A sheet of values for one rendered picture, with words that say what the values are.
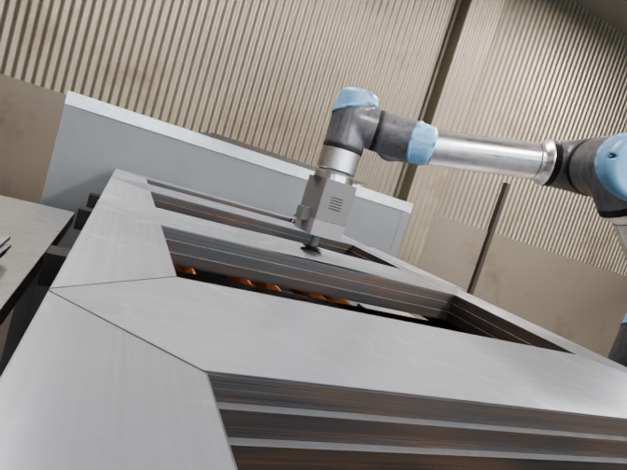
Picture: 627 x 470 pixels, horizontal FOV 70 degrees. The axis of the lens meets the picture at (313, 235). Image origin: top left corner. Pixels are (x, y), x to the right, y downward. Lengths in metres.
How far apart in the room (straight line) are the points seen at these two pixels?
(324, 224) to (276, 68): 2.63
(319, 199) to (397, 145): 0.17
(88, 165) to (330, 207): 0.97
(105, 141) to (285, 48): 2.06
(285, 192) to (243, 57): 1.79
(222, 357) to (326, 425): 0.08
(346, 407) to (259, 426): 0.06
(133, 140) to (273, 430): 1.36
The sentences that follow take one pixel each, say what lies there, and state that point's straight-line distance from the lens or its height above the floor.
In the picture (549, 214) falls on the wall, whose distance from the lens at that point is 4.80.
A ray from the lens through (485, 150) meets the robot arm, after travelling 0.98.
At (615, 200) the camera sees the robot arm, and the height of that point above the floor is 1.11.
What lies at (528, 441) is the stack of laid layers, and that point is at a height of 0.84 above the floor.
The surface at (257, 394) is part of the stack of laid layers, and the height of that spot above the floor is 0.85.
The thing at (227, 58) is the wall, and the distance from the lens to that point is 3.30.
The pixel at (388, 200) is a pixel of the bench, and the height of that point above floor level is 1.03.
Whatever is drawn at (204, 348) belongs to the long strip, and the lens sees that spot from 0.29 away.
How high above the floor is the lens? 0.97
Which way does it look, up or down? 5 degrees down
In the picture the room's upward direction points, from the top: 17 degrees clockwise
